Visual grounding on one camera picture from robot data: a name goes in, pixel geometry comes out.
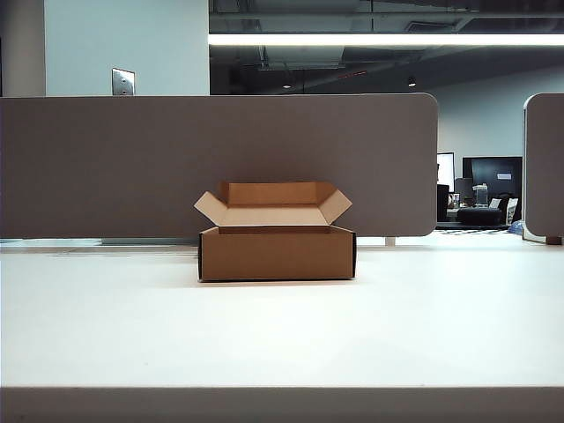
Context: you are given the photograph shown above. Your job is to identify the open brown cardboard box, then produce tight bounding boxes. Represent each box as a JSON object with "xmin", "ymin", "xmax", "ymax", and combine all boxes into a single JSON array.
[{"xmin": 193, "ymin": 181, "xmax": 357, "ymax": 283}]

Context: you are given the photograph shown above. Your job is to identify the white standing board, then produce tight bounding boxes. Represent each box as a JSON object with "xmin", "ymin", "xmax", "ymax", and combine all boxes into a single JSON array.
[{"xmin": 437, "ymin": 152, "xmax": 456, "ymax": 187}]

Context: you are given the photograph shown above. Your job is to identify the wide brown desk divider panel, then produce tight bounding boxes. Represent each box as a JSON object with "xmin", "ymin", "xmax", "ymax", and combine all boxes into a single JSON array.
[{"xmin": 0, "ymin": 92, "xmax": 440, "ymax": 240}]

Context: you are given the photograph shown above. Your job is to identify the long ceiling light strip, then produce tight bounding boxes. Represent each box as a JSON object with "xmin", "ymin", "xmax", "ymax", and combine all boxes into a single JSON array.
[{"xmin": 207, "ymin": 33, "xmax": 564, "ymax": 47}]

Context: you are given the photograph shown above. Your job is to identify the black sofa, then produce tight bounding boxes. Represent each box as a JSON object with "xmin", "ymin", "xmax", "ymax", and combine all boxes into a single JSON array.
[{"xmin": 456, "ymin": 206, "xmax": 505, "ymax": 226}]

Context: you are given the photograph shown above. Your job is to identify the large black display screen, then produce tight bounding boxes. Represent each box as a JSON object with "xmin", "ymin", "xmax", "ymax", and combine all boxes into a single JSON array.
[{"xmin": 462, "ymin": 156, "xmax": 524, "ymax": 197}]

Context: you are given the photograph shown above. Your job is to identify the narrow brown desk divider panel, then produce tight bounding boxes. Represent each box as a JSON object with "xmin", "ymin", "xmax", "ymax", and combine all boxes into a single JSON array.
[{"xmin": 522, "ymin": 92, "xmax": 564, "ymax": 242}]

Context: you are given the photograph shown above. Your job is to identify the metal wall plate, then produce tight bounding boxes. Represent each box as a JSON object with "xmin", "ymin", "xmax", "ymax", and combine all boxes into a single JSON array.
[{"xmin": 111, "ymin": 67, "xmax": 137, "ymax": 97}]

